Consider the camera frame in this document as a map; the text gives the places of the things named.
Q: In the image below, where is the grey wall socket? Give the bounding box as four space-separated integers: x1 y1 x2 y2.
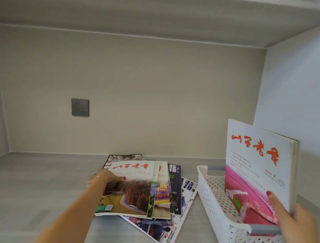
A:
71 98 90 117

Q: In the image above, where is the white magazine with dark title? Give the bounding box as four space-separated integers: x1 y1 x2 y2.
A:
119 177 198 243

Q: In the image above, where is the magazine with golden building cover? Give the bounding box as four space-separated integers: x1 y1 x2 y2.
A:
152 161 172 220

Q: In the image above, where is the person's right hand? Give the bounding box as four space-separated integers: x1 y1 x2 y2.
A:
266 191 320 243

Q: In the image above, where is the white perforated plastic basket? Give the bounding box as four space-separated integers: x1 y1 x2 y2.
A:
196 165 286 243

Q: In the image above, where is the dark blue cover magazine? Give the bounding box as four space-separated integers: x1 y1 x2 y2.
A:
167 163 182 216

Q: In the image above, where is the magazine with green spine edge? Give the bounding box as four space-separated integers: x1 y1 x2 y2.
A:
146 161 161 219

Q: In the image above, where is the red string bracelet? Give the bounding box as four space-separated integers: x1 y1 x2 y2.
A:
91 174 108 186

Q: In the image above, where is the magazine with pink cover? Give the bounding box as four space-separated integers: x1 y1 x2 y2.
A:
224 119 299 226

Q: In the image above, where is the person's left hand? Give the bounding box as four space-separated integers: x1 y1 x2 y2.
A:
86 169 127 191

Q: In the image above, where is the person's left forearm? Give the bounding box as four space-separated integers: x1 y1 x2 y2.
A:
34 178 107 243

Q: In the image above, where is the magazine with forest road cover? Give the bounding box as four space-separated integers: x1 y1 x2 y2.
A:
94 160 156 220

